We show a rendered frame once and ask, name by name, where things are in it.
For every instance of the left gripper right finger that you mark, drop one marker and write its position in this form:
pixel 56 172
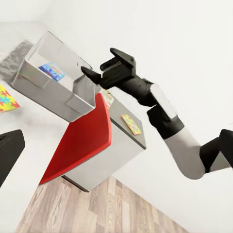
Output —
pixel 225 144

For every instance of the board game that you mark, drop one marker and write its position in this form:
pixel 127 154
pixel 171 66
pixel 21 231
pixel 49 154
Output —
pixel 52 70
pixel 108 98

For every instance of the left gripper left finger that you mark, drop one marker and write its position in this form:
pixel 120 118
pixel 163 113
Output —
pixel 11 146

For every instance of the jigsaw puzzle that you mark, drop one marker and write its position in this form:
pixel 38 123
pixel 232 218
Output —
pixel 7 102
pixel 131 124

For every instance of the toy box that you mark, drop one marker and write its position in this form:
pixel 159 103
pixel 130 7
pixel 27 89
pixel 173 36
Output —
pixel 73 96

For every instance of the desk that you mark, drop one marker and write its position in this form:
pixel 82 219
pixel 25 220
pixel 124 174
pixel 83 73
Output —
pixel 43 131

